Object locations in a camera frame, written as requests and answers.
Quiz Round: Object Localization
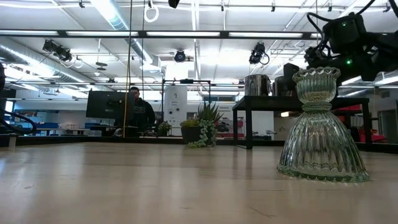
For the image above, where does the black ceiling spotlight pair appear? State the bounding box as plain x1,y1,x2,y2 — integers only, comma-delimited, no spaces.
42,39,73,63

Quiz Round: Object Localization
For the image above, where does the white cable loop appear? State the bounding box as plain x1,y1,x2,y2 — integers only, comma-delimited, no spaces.
143,4,160,24

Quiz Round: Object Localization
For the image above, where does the person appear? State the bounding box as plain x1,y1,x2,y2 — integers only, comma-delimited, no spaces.
128,86,156,131

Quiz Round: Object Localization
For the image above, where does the small background potted plant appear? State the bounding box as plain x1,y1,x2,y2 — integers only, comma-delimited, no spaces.
157,121,172,137

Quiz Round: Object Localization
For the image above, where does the black rig beam with lights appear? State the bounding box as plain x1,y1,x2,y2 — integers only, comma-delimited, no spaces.
0,29,324,40

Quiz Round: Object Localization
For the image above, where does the potted succulent plant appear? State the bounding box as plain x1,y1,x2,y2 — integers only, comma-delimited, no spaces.
180,101,224,149

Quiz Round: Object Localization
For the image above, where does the black perforated metal shelf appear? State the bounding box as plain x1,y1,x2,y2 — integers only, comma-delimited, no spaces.
231,95,371,150

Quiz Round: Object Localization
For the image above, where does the black aluminium table frame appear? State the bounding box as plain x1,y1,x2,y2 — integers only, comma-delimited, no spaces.
0,134,398,154

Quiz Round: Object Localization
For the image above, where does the white cabinet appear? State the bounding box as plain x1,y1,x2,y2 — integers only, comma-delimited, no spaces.
164,85,188,137

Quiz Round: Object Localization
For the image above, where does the yellow hanging cable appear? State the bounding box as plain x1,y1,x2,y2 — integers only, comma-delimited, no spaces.
123,0,134,138

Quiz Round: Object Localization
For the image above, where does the red container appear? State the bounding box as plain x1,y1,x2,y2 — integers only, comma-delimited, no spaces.
359,129,388,144

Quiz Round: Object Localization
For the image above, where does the black computer monitor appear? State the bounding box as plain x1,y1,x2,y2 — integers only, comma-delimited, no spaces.
86,90,136,121

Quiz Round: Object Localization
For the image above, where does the black overhead camera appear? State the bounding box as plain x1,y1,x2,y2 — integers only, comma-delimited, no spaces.
248,42,271,65

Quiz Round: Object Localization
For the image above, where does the black round ceiling spotlight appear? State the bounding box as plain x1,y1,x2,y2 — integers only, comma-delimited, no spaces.
174,49,187,63

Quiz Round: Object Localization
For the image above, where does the green glass candlestick holder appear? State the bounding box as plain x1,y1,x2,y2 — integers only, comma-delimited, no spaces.
276,66,371,184

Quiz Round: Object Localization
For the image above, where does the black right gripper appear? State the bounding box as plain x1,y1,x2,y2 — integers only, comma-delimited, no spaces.
283,45,343,91

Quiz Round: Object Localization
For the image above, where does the black tubular frame stand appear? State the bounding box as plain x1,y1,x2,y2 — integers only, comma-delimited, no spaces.
161,78,212,138

